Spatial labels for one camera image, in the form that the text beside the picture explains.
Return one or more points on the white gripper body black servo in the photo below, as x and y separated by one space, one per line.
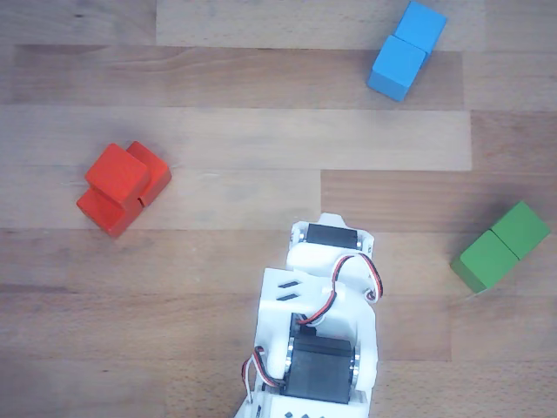
329 236

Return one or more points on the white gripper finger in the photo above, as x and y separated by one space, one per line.
333 219

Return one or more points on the red wooden cube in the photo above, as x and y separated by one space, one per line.
104 213
156 174
116 172

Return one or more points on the white robot arm with base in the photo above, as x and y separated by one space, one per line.
272 322

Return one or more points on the green wooden cube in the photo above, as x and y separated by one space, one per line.
485 261
520 228

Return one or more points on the blue wooden cube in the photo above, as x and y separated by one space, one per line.
398 65
420 26

